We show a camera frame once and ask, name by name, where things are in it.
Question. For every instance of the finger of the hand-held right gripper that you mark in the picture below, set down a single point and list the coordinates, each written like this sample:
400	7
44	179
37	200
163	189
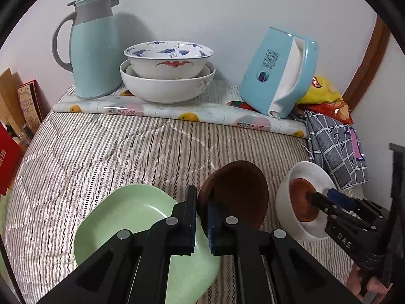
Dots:
340	197
322	201

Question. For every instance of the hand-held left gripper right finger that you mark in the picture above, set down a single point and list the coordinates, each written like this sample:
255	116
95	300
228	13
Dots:
211	228

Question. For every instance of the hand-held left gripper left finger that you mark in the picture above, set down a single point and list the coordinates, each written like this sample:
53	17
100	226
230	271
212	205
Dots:
189	228

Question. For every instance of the small brown bowl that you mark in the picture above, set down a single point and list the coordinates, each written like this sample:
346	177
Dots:
300	199
240	190

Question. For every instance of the white embossed bowl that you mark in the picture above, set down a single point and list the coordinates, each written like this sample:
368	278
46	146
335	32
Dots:
286	196

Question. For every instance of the green square plate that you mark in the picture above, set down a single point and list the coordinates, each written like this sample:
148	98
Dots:
133	209

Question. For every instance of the person's right hand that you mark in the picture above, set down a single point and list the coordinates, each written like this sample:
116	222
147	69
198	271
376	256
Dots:
356	283

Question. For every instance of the grey checked cloth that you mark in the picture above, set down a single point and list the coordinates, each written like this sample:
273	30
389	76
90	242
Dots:
335	152

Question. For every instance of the red chips bag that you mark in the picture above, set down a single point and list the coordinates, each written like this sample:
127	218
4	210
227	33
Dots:
338	110

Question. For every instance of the yellow chips bag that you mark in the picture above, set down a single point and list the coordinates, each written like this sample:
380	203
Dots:
326	91

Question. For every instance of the striped quilted blanket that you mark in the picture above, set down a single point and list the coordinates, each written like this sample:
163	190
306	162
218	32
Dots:
95	158

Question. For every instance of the fruit print table mat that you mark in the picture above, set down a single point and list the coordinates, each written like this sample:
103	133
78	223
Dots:
158	112

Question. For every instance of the large white porcelain bowl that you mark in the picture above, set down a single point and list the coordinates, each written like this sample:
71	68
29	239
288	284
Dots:
164	90

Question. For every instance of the light blue tissue box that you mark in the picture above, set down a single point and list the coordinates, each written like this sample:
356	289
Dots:
262	69

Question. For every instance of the blue patterned porcelain bowl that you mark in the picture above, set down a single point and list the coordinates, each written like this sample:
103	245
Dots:
171	66

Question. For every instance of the medium white nested bowl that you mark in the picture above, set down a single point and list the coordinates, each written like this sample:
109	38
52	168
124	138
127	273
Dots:
128	69

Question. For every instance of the light blue thermos jug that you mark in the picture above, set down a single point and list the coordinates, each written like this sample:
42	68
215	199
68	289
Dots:
95	53

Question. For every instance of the patterned red book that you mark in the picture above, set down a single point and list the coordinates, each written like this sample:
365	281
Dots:
30	101

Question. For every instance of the brown wooden door frame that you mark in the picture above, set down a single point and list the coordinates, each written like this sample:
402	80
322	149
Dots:
370	60

